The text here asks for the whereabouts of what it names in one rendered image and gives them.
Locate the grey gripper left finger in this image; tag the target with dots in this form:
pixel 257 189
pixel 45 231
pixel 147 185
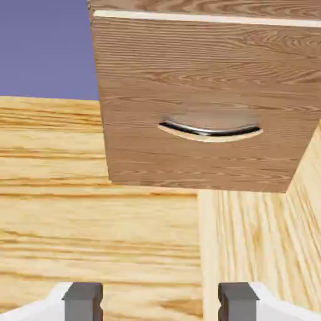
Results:
pixel 82 303

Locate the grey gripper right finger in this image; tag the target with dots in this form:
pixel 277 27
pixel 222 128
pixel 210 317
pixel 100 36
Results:
pixel 237 303

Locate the brown wooden drawer front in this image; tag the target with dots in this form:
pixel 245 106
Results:
pixel 175 62

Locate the brown wooden cabinet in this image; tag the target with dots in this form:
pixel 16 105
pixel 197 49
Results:
pixel 175 4

